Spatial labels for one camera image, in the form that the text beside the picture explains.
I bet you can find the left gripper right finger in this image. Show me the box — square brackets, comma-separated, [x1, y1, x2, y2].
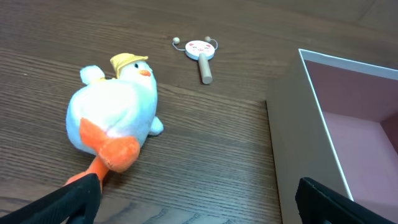
[295, 177, 394, 224]

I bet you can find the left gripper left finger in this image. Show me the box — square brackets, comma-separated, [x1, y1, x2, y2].
[1, 174, 101, 224]

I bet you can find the white box pink interior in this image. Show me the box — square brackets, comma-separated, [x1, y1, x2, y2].
[267, 49, 397, 223]

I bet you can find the white plush duck toy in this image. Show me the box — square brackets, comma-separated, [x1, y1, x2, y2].
[65, 53, 164, 184]

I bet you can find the wooden pig rattle drum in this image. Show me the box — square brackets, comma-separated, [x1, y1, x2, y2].
[172, 36, 218, 85]

